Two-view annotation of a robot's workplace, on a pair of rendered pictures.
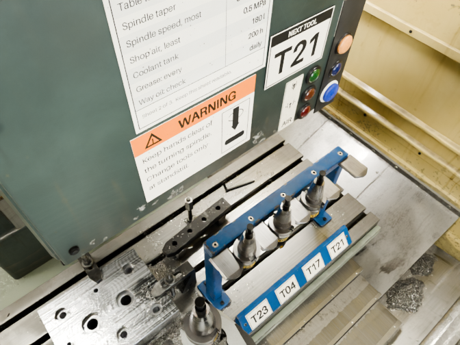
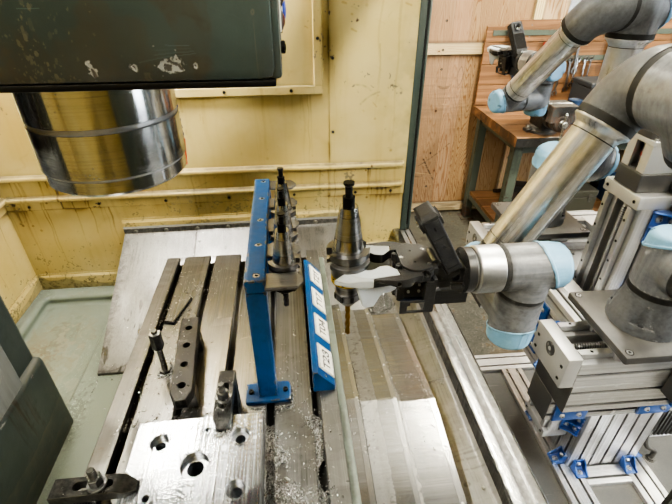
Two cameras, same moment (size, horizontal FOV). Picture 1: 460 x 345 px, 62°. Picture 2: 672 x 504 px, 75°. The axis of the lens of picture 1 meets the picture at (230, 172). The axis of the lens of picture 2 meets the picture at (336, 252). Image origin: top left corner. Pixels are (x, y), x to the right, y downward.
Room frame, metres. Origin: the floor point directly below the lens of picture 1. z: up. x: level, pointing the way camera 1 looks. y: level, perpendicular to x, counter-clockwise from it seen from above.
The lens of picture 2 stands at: (-0.12, 0.48, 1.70)
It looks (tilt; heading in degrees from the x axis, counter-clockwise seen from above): 33 degrees down; 305
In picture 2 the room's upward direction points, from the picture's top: straight up
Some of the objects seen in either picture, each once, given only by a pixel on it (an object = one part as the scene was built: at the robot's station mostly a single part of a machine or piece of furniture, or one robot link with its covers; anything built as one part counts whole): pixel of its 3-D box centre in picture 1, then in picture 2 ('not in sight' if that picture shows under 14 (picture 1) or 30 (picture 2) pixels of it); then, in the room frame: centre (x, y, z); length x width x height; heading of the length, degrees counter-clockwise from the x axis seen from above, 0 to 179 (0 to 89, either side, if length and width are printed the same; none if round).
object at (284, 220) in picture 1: (283, 214); (282, 217); (0.45, -0.13, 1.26); 0.04 x 0.04 x 0.07
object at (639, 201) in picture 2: not in sight; (637, 191); (-0.15, -0.78, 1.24); 0.14 x 0.09 x 0.03; 130
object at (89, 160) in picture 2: not in sight; (107, 122); (0.39, 0.22, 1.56); 0.16 x 0.16 x 0.12
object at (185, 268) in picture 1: (173, 283); (226, 406); (0.39, 0.15, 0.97); 0.13 x 0.03 x 0.15; 132
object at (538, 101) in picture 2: not in sight; (533, 98); (0.22, -1.16, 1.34); 0.11 x 0.08 x 0.11; 55
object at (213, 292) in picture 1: (213, 274); (263, 346); (0.39, 0.03, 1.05); 0.10 x 0.05 x 0.30; 42
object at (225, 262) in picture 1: (228, 265); (284, 281); (0.35, 0.00, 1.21); 0.07 x 0.05 x 0.01; 42
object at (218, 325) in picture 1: (202, 324); (348, 255); (0.18, 0.03, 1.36); 0.06 x 0.06 x 0.03
